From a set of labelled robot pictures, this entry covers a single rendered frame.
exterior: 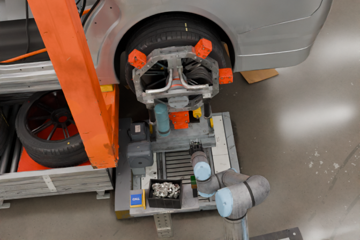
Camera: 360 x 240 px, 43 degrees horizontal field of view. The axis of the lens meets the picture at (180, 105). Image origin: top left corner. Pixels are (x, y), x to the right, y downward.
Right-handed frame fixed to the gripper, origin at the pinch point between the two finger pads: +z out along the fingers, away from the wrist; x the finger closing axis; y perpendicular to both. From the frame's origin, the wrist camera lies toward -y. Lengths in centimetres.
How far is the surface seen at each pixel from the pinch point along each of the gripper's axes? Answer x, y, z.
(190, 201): 7.5, -32.6, -13.0
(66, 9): 51, 100, -43
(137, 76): 28, 41, 23
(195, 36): -11, 61, 22
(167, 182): 19.7, -20.0, -6.6
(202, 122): -14, -20, 66
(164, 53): 9, 55, 16
